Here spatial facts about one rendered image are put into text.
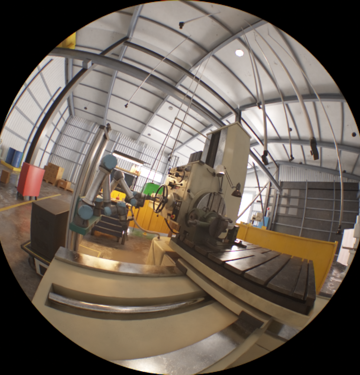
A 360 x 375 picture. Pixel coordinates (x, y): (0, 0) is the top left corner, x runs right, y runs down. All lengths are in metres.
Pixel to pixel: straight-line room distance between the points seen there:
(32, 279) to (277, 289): 2.06
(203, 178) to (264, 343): 1.82
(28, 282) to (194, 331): 1.60
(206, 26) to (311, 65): 4.82
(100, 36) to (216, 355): 11.15
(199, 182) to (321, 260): 3.00
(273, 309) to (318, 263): 2.62
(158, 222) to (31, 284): 4.03
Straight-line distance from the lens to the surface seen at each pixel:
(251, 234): 3.57
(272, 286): 0.78
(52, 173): 8.67
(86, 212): 1.01
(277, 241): 3.34
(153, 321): 0.72
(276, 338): 1.15
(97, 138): 1.35
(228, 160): 2.21
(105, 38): 10.39
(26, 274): 1.90
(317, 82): 8.12
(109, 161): 1.00
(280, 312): 0.79
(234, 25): 7.04
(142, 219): 4.32
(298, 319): 0.80
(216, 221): 1.13
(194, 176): 1.57
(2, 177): 5.72
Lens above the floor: 1.27
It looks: 8 degrees up
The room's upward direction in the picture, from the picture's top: 17 degrees clockwise
